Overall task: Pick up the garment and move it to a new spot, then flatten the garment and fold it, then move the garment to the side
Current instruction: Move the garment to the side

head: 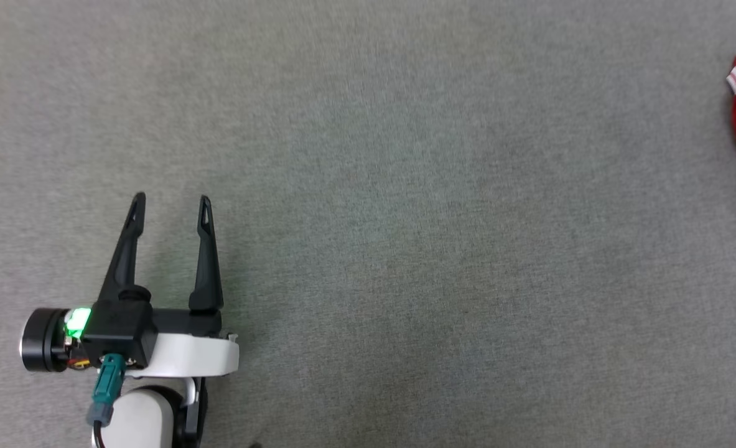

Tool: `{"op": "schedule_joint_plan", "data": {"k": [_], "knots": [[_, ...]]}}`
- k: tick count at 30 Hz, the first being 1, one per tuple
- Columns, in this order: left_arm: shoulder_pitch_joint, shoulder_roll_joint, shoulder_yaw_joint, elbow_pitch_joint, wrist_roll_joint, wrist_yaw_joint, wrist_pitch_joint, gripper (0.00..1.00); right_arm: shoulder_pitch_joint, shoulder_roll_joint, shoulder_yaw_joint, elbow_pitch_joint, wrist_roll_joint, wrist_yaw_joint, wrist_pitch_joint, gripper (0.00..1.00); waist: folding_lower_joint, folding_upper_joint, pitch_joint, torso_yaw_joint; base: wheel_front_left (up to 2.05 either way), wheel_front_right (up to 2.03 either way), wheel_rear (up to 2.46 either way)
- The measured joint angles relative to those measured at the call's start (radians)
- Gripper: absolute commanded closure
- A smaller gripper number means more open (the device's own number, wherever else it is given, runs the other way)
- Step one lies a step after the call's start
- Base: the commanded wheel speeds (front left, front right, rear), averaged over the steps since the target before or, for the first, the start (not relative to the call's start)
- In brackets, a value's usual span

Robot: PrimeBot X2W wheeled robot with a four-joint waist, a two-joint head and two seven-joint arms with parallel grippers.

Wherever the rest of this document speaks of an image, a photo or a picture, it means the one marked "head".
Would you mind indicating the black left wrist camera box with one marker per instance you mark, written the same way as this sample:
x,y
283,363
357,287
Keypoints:
x,y
119,330

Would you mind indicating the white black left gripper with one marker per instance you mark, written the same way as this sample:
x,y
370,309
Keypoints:
x,y
193,354

